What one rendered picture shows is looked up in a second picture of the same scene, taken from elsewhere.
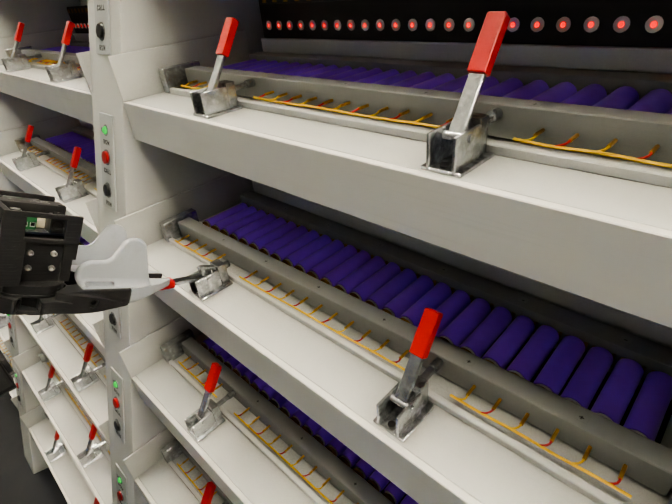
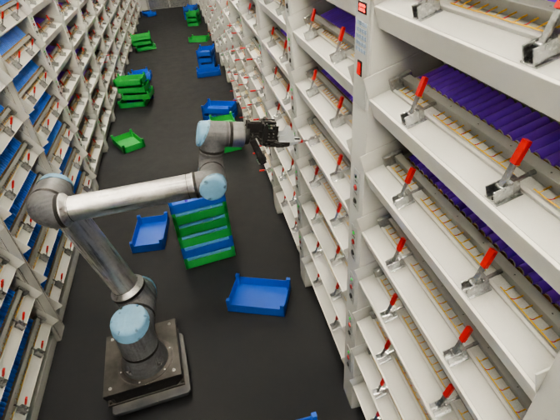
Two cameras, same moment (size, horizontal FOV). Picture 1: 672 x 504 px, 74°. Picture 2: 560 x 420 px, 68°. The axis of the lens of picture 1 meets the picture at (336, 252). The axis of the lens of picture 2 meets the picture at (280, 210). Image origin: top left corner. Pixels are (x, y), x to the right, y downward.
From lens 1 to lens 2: 1.11 m
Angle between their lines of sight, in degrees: 38
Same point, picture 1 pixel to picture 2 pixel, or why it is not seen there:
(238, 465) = (319, 196)
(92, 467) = (293, 206)
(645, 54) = not seen: hidden behind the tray
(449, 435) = (342, 182)
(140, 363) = (302, 165)
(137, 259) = (291, 135)
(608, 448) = not seen: hidden behind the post
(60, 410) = (285, 185)
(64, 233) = (275, 130)
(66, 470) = (287, 211)
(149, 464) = (306, 201)
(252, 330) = (318, 156)
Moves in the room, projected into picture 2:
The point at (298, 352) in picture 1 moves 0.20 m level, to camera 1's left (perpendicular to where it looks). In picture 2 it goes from (325, 162) to (279, 149)
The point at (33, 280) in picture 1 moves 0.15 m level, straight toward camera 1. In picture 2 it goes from (269, 139) to (268, 160)
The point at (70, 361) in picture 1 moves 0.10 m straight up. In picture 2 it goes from (287, 164) to (287, 147)
